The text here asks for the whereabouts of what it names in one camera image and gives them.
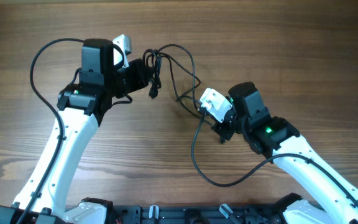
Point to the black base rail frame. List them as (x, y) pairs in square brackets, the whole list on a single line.
[(258, 214)]

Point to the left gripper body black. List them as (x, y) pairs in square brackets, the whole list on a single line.
[(130, 79)]

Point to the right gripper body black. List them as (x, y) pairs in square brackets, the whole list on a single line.
[(227, 127)]

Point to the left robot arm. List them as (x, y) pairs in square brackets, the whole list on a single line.
[(105, 73)]

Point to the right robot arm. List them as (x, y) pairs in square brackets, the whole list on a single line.
[(243, 112)]

